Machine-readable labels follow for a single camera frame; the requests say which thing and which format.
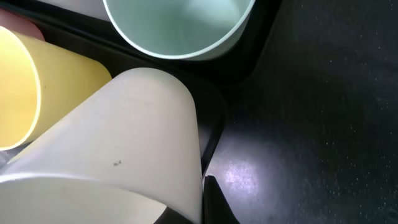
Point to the grey cup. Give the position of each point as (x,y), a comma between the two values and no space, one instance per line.
(81,7)

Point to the white cup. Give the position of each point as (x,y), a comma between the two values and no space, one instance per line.
(124,130)

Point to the green cup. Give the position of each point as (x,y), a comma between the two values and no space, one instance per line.
(180,28)

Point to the yellow cup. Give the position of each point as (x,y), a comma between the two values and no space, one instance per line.
(62,77)

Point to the pink cup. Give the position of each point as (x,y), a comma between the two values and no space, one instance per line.
(18,25)

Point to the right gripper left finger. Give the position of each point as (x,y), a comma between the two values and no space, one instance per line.
(171,217)

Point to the black tray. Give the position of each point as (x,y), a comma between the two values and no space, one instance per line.
(217,77)

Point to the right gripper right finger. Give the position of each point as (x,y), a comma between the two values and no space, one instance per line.
(214,205)

